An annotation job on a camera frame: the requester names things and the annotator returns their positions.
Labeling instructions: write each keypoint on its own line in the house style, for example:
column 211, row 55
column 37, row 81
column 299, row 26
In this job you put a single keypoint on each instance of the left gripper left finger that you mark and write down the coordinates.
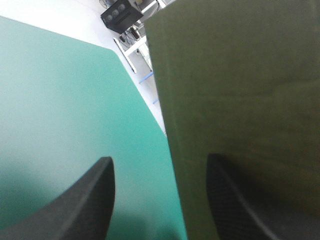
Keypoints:
column 82, row 205

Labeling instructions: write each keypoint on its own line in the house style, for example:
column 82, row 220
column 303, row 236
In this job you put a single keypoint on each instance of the black box with round dials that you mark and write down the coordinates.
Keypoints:
column 121, row 13

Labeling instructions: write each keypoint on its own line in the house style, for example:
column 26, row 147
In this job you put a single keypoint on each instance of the brown cardboard box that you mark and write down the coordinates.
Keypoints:
column 240, row 100

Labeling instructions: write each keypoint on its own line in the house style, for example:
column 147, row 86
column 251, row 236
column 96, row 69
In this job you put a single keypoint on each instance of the white metal rack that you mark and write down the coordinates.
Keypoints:
column 136, row 47

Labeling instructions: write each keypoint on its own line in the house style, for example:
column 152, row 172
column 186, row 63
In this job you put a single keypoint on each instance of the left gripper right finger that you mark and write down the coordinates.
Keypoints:
column 232, row 207

